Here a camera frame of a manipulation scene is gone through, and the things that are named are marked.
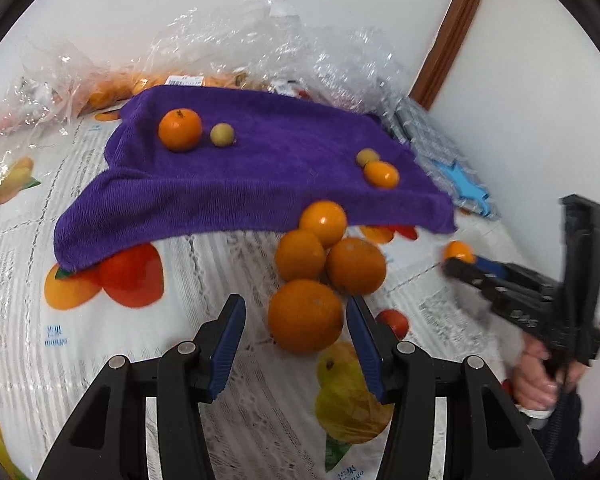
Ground large round orange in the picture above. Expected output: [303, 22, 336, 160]
[325, 237, 387, 296]

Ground large orange with stem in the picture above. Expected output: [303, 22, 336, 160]
[158, 108, 204, 153]

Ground purple towel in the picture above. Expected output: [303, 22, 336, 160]
[54, 86, 455, 272]

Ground clear plastic bag of fruit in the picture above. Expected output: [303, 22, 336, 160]
[85, 0, 410, 113]

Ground brown wooden door frame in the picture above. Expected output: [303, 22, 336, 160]
[410, 0, 481, 110]

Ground orange tangerine front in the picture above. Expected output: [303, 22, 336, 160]
[268, 280, 343, 354]

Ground person's right hand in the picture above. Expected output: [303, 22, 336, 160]
[510, 333, 588, 411]

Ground fruit print plastic tablecloth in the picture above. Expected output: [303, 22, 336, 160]
[0, 104, 531, 480]

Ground small orange tangerine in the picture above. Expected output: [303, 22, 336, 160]
[299, 200, 348, 248]

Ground small clear plastic bag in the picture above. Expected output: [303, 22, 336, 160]
[0, 41, 109, 136]

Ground grey checked star cushion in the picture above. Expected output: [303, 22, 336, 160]
[378, 94, 500, 220]

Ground small red fruit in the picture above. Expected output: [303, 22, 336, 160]
[376, 309, 410, 340]

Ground brownish green longan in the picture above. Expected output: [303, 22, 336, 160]
[210, 122, 235, 148]
[355, 148, 380, 168]

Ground oval orange kumquat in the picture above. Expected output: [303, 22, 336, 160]
[363, 160, 400, 190]

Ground small orange kumquat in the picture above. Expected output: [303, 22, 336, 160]
[443, 240, 477, 264]

